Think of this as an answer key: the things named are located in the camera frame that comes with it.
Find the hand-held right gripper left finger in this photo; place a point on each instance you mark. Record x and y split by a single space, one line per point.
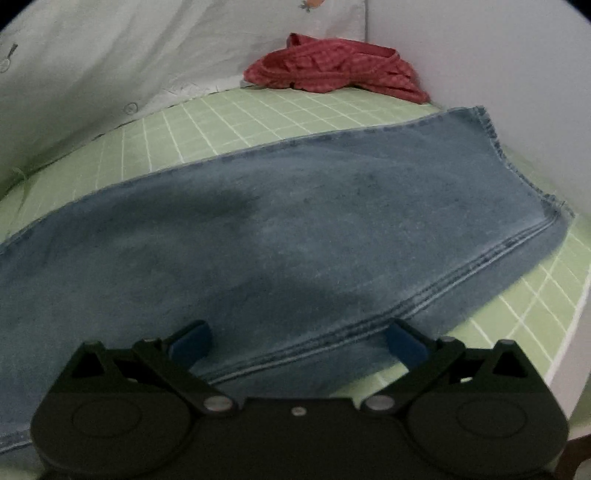
191 344

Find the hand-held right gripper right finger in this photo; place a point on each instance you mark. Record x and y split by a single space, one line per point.
406 344

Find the blue denim jeans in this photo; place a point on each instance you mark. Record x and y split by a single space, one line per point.
277 230

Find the brown object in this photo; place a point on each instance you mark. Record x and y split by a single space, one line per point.
577 461

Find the red checked garment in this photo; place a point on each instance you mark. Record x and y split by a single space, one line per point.
332 64

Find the white carrot printed sheet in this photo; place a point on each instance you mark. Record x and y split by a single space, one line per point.
115 55

